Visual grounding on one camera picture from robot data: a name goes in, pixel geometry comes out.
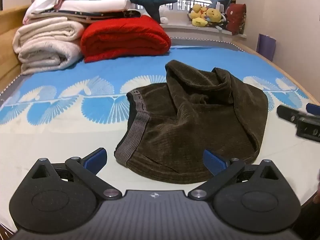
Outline dark patterned folded quilt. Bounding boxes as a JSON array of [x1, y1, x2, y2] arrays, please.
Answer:
[[29, 9, 142, 25]]

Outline dark red pillow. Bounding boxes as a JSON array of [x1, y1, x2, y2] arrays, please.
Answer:
[[226, 3, 247, 36]]

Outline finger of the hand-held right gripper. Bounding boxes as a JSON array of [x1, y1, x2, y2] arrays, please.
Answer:
[[277, 104, 320, 143], [305, 102, 320, 117]]

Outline white window sill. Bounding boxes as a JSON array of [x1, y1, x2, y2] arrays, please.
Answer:
[[160, 22, 248, 41]]

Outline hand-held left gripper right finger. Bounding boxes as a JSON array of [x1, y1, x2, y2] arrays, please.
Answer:
[[187, 149, 280, 202]]

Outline cream fleece folded blanket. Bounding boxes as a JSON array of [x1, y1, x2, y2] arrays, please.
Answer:
[[12, 20, 85, 53], [19, 41, 83, 76]]

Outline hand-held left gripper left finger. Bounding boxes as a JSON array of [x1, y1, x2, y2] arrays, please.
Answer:
[[30, 147, 123, 201]]

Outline white and pink folded clothes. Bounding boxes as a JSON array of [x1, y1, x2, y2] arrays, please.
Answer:
[[23, 0, 70, 25]]

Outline blue printed bed sheet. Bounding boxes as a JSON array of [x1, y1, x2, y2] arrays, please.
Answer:
[[0, 36, 320, 233]]

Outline small white plush toy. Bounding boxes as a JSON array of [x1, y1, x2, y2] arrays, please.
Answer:
[[159, 5, 170, 24]]

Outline black balcony railing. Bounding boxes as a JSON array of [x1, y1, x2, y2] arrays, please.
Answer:
[[176, 0, 213, 12]]

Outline dark brown corduroy pants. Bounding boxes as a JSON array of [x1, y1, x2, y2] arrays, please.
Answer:
[[114, 60, 269, 185]]

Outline red folded blanket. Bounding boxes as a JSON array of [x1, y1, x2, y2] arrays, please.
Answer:
[[80, 15, 172, 63]]

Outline yellow plush toy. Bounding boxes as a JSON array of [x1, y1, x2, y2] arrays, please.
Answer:
[[206, 7, 223, 23], [188, 4, 208, 27]]

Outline purple bin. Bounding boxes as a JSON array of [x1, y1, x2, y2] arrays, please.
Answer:
[[257, 33, 277, 62]]

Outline white folded sheet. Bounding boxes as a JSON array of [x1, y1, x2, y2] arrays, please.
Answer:
[[61, 0, 132, 13]]

